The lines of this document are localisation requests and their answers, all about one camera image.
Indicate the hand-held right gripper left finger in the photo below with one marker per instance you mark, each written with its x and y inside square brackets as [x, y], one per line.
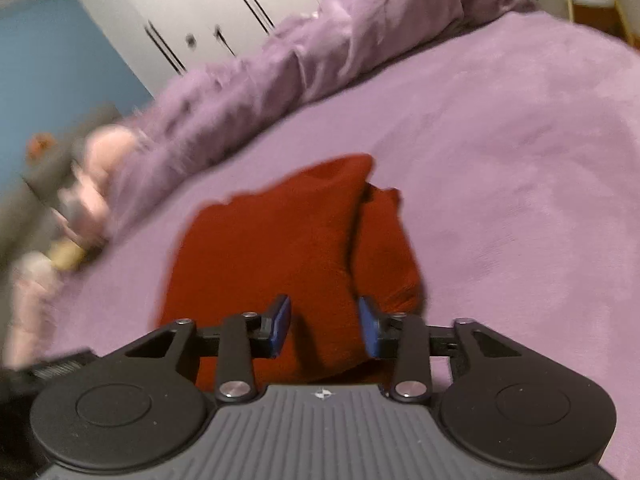
[280, 327]

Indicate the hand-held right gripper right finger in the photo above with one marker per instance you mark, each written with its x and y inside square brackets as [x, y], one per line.
[368, 330]

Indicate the red garment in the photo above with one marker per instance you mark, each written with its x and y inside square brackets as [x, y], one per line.
[260, 255]

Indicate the pale pink long plush toy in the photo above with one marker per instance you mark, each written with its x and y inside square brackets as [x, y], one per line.
[30, 305]

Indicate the yellow plush toy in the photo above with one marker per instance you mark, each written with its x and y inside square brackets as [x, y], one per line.
[67, 256]

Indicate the pink plush toy grey feet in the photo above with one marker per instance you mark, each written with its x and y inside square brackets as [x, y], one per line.
[100, 175]

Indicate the orange plush toy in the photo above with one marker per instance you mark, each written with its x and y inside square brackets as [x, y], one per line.
[41, 144]

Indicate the purple rumpled duvet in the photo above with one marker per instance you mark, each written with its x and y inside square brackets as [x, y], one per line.
[310, 60]

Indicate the white wardrobe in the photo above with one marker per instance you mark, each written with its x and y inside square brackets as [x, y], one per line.
[200, 5]

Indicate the yellow wooden rack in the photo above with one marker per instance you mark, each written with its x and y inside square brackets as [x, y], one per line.
[590, 0]

